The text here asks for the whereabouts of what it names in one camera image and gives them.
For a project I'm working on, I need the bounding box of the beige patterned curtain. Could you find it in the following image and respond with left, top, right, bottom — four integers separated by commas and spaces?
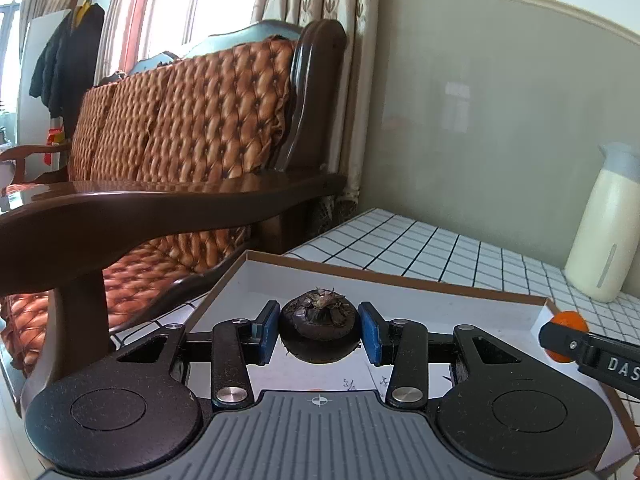
19, 0, 382, 221

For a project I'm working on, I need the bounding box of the checkered white tablecloth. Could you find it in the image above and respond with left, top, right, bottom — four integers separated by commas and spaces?
115, 209, 639, 354

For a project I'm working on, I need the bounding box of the wooden sofa with orange cushions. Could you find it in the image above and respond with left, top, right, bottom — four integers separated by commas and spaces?
1, 35, 328, 413

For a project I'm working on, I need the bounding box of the black coat on rack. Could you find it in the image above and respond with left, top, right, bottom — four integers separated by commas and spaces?
29, 3, 105, 138

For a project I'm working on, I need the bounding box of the cream grey thermos jug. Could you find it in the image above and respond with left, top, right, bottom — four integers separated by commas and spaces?
564, 142, 639, 302

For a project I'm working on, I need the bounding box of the brown cardboard box tray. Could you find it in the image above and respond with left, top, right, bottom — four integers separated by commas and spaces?
186, 249, 640, 470

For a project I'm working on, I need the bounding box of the orange tangerine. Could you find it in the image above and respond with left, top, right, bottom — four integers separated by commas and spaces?
546, 310, 590, 363

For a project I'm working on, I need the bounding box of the dark mangosteen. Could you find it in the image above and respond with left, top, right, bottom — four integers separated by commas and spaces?
278, 288, 362, 364

